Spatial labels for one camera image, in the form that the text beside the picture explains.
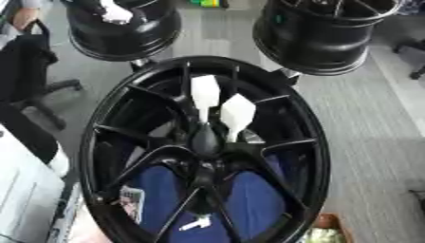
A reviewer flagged black spoked wheel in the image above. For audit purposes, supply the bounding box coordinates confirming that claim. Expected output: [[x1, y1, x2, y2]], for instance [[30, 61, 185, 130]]
[[78, 55, 332, 243]]

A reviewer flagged black wheel rim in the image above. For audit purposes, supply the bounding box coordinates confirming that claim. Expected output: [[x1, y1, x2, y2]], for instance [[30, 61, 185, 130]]
[[60, 0, 183, 63], [252, 0, 405, 77]]

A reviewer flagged blue cloth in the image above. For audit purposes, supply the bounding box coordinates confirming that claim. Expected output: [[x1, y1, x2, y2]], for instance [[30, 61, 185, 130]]
[[127, 155, 289, 243]]

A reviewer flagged small white part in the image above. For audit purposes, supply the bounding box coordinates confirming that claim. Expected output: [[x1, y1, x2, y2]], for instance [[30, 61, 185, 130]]
[[177, 215, 214, 232]]

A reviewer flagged green yellow object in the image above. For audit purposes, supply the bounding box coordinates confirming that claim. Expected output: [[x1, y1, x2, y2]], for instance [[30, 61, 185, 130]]
[[189, 0, 231, 9]]

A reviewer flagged black office chair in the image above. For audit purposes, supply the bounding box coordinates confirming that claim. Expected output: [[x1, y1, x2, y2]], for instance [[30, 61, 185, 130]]
[[0, 18, 85, 131]]

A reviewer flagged white cabinet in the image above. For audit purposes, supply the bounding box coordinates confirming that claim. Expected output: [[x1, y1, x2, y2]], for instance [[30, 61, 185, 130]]
[[0, 124, 72, 243]]

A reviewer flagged black chair base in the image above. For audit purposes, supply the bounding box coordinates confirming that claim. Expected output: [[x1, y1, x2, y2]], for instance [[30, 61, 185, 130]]
[[390, 38, 425, 81]]

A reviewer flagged person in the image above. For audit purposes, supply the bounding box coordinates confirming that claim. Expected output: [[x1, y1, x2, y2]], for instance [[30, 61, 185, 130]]
[[9, 0, 46, 32]]

